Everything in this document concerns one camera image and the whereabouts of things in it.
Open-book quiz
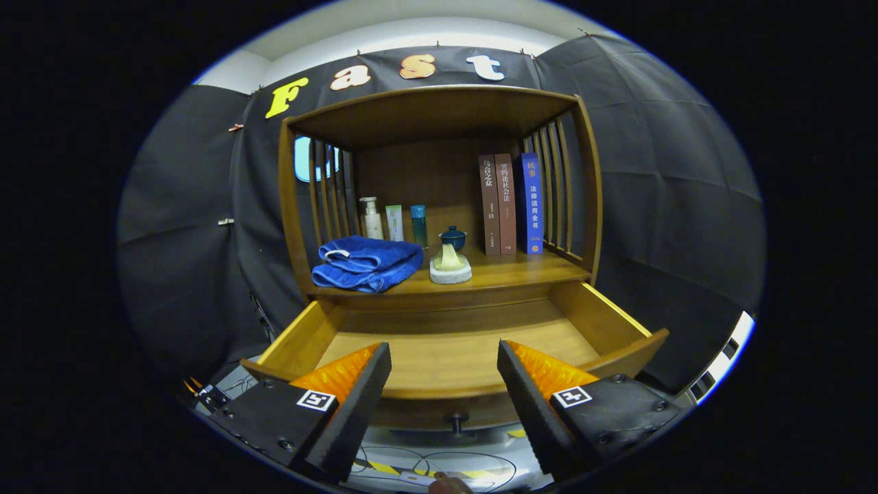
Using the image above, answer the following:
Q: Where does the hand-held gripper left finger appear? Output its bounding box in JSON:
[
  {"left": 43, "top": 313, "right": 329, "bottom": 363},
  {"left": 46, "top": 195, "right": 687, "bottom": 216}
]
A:
[{"left": 199, "top": 342, "right": 392, "bottom": 481}]

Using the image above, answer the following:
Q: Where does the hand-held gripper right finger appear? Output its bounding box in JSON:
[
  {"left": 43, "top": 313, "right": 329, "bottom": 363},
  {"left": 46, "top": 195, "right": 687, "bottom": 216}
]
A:
[{"left": 497, "top": 340, "right": 687, "bottom": 481}]

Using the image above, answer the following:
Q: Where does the wooden drawer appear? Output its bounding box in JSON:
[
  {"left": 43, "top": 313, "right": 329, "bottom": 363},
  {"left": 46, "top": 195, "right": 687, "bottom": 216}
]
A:
[{"left": 240, "top": 281, "right": 669, "bottom": 434}]

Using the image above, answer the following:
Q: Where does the pale green soap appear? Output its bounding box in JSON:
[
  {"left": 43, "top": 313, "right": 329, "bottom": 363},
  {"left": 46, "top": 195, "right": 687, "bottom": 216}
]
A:
[{"left": 434, "top": 243, "right": 464, "bottom": 272}]

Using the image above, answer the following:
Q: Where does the wooden countertop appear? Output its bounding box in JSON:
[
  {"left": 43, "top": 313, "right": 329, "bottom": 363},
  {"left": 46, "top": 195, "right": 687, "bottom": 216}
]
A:
[{"left": 307, "top": 244, "right": 592, "bottom": 299}]

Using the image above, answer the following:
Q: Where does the folded blue towel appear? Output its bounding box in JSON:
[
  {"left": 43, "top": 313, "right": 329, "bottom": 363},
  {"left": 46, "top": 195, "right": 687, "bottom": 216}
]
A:
[{"left": 311, "top": 235, "right": 425, "bottom": 294}]

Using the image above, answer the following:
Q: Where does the white pump bottle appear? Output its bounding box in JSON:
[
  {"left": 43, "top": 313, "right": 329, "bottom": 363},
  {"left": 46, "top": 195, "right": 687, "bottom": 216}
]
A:
[{"left": 359, "top": 197, "right": 384, "bottom": 241}]

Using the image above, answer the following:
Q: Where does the blue book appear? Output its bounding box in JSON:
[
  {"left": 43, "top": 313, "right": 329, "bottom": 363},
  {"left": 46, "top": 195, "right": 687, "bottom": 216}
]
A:
[{"left": 516, "top": 152, "right": 544, "bottom": 255}]

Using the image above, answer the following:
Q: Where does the reddish brown book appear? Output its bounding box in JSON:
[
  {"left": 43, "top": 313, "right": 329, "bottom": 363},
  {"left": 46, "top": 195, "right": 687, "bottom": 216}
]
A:
[{"left": 495, "top": 153, "right": 517, "bottom": 256}]

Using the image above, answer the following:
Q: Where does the dark brown book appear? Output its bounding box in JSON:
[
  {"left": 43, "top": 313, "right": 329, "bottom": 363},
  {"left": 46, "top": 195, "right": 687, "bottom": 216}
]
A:
[{"left": 478, "top": 154, "right": 501, "bottom": 257}]

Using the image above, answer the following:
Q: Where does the black backdrop cloth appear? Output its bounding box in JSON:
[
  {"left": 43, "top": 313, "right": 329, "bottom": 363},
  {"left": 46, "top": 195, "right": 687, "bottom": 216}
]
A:
[{"left": 117, "top": 31, "right": 766, "bottom": 405}]

